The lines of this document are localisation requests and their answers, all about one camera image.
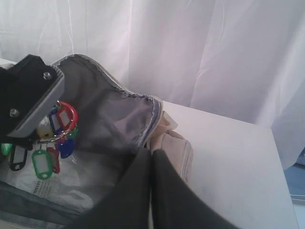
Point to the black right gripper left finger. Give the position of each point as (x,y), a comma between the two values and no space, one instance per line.
(127,205)

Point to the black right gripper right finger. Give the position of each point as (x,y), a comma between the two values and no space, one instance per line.
(174,204)

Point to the cream duffel bag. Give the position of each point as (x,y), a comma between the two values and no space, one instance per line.
(112,121)

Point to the bunch of colourful key tags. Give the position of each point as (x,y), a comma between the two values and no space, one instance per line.
(51,140)

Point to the white backdrop curtain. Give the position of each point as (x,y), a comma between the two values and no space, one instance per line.
(243,59)

